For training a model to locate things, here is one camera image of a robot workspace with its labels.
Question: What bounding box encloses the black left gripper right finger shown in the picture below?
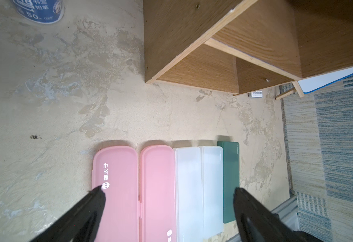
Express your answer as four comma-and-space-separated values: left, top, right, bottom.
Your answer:
233, 188, 320, 242

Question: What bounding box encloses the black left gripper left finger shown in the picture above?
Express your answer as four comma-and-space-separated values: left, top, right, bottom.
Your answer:
32, 186, 106, 242

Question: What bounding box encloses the pink pencil case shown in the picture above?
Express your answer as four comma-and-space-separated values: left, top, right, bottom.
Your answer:
92, 146, 139, 242
139, 145, 177, 242

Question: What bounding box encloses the green pencil case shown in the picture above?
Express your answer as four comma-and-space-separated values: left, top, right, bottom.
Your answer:
217, 141, 240, 224

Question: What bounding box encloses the wooden three-tier shelf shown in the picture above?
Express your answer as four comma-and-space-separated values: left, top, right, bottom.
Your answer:
143, 0, 353, 95

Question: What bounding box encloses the clear pencil tube blue label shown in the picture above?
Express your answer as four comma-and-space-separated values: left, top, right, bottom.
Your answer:
12, 0, 64, 24

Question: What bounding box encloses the white calculator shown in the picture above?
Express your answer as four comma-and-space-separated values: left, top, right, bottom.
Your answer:
248, 91, 263, 98

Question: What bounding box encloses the wooden easel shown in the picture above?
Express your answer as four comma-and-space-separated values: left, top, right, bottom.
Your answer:
275, 81, 305, 100

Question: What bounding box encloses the small whiteboard blue frame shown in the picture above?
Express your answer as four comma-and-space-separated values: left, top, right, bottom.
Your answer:
298, 67, 353, 94

